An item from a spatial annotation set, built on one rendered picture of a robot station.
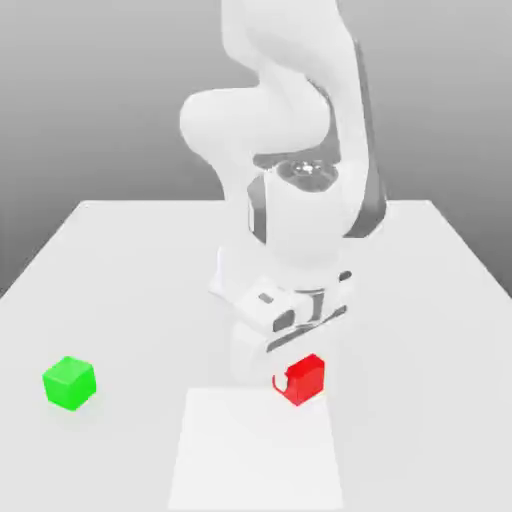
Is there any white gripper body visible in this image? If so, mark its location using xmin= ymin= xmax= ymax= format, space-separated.
xmin=230 ymin=304 xmax=354 ymax=388

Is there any small red cube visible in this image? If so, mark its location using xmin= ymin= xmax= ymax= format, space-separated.
xmin=272 ymin=352 xmax=326 ymax=408

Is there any small green cube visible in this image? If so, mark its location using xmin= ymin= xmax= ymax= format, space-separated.
xmin=42 ymin=355 xmax=98 ymax=413

